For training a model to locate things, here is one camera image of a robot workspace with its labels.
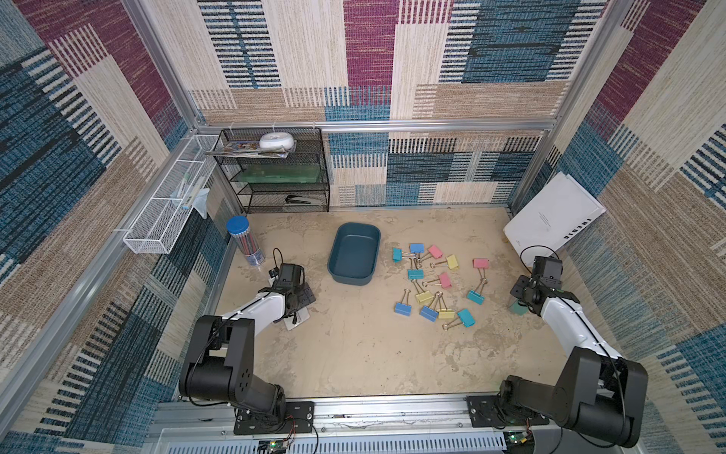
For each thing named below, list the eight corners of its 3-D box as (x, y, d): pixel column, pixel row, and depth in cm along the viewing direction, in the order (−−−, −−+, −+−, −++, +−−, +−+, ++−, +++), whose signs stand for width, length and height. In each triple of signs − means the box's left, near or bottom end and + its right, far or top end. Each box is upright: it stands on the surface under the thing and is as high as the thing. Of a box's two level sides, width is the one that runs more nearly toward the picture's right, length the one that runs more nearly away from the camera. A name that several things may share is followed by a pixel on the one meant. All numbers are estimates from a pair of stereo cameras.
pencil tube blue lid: (248, 269, 105) (228, 235, 90) (245, 254, 109) (225, 218, 94) (266, 263, 107) (248, 228, 91) (262, 248, 111) (244, 212, 96)
